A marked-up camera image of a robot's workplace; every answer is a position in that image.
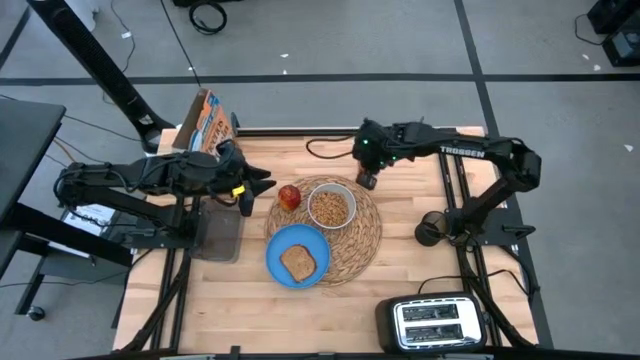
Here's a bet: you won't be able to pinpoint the black slanted stand pole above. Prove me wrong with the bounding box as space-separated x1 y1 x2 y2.
27 0 176 154

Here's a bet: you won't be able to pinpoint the grey round bowl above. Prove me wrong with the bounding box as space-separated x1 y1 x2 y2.
306 182 358 231

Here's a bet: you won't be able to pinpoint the round woven straw placemat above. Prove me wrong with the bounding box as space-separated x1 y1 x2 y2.
264 174 384 287

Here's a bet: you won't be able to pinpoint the black mesh pen cup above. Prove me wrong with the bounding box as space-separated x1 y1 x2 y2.
414 210 449 248

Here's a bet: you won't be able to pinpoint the orange cereal box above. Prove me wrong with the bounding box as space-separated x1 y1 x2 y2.
171 88 236 159

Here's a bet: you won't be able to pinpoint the black metal table frame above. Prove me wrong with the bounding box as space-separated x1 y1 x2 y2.
114 112 541 360

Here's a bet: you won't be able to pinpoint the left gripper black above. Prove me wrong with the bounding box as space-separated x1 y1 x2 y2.
212 138 278 218

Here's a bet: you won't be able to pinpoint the white printed label card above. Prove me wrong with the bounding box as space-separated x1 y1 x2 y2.
62 202 117 237

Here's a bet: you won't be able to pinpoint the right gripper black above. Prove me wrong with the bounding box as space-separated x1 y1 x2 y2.
351 118 401 192

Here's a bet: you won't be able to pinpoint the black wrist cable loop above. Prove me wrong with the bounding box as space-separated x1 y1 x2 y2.
305 134 357 161

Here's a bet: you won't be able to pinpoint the blue round plate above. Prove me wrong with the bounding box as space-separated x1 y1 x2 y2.
264 223 332 290

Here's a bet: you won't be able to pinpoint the black equipment case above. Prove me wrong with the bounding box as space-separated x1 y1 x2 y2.
602 27 640 69
587 0 640 34

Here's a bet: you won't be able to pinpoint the black desk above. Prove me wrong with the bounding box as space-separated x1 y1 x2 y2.
0 97 136 322

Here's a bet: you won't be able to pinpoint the black toaster power cable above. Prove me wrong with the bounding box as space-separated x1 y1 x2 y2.
417 269 541 304

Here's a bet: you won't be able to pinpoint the brown rectangular tray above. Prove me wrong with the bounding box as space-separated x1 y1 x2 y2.
191 197 246 264

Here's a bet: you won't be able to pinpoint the brown cereal pieces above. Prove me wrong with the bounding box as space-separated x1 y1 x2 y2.
311 190 350 226

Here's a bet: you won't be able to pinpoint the slice of brown toast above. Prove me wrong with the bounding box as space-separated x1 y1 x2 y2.
279 243 318 284

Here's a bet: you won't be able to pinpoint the coiled black floor cable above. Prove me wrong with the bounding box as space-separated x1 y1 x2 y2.
188 0 229 36

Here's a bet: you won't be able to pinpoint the black silver two-slot toaster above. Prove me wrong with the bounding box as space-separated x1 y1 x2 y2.
374 291 489 355

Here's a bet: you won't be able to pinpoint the long black floor cable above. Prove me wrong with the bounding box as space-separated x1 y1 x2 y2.
159 0 202 90

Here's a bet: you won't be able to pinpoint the red yellow apple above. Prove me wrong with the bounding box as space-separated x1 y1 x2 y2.
277 184 303 213

